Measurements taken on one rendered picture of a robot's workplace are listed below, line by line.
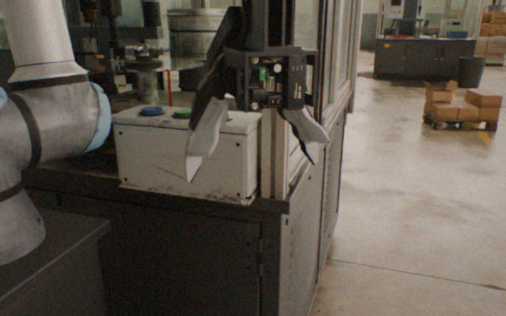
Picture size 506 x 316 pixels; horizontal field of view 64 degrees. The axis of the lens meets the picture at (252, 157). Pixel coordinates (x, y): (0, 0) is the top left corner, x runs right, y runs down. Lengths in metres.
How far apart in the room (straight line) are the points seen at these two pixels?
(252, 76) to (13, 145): 0.39
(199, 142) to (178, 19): 1.46
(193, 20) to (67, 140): 1.21
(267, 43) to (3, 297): 0.45
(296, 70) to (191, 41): 1.47
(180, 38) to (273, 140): 1.17
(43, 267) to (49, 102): 0.24
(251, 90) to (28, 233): 0.44
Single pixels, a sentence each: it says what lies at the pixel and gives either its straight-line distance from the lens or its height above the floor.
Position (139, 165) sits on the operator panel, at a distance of 0.82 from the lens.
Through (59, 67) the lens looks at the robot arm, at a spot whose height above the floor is 1.00.
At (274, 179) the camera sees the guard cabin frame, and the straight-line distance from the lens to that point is 0.77.
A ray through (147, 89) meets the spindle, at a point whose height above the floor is 0.89.
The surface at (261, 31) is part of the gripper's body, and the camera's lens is 0.36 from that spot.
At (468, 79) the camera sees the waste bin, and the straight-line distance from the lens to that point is 7.31.
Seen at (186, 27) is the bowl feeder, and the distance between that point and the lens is 1.83.
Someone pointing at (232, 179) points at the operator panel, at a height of 0.80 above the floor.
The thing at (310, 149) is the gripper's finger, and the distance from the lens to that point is 0.47.
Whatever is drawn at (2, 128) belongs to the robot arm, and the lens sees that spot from 0.65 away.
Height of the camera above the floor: 1.07
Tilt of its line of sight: 19 degrees down
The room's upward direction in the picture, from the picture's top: straight up
